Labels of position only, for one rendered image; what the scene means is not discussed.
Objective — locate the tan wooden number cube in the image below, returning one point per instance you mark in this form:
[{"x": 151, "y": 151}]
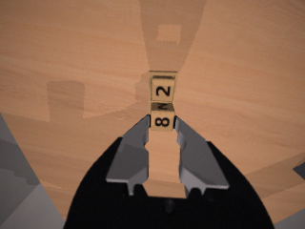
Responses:
[
  {"x": 163, "y": 88},
  {"x": 162, "y": 116}
]

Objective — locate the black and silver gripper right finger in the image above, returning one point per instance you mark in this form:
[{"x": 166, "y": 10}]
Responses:
[{"x": 205, "y": 167}]

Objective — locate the tan wooden tray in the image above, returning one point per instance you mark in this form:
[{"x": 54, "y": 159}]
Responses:
[{"x": 151, "y": 74}]

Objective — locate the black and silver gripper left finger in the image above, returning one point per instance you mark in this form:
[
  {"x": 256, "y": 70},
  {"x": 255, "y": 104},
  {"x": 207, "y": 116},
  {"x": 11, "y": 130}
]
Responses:
[{"x": 113, "y": 175}]

